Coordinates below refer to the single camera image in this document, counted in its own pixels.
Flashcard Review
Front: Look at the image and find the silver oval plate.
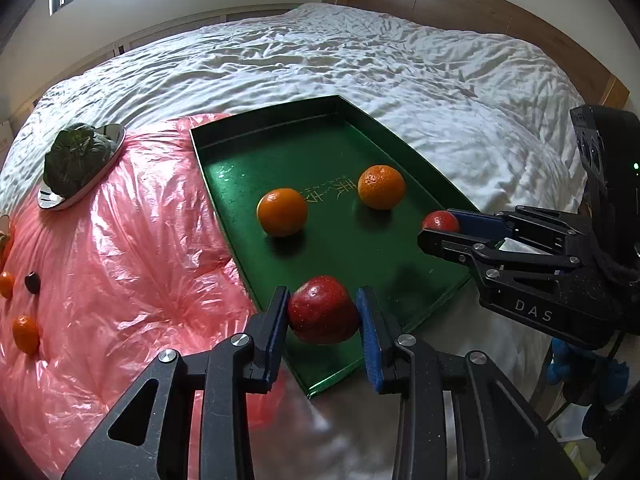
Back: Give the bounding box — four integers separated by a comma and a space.
37, 122, 126, 211

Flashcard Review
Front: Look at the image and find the green leafy vegetable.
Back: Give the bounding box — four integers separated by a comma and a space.
43, 124, 116, 198

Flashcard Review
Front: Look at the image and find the bumpy orange tangerine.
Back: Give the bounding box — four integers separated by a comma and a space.
12, 315, 40, 356

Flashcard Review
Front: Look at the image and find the small orange tangerine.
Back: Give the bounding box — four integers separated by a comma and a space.
357, 165, 406, 210

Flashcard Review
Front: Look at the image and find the white bed duvet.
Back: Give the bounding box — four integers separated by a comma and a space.
0, 1, 589, 480

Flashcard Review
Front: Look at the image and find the green rectangular tray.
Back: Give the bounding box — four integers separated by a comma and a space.
188, 94, 482, 400

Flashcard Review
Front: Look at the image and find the large carrot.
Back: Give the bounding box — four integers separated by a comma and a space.
0, 214, 15, 271

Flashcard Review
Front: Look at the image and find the small red apple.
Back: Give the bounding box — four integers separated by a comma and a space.
421, 210, 460, 233

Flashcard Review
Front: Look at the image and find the smooth orange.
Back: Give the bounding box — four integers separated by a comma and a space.
0, 271, 15, 300

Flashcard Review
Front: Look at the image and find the dark plum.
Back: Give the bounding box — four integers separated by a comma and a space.
24, 271, 41, 296

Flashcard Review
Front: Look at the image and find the pink plastic sheet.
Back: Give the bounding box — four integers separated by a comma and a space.
1, 115, 254, 479

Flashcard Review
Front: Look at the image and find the wooden headboard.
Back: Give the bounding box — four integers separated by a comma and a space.
336, 0, 629, 108

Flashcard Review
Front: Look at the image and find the large orange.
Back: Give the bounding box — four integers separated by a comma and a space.
256, 188, 308, 237

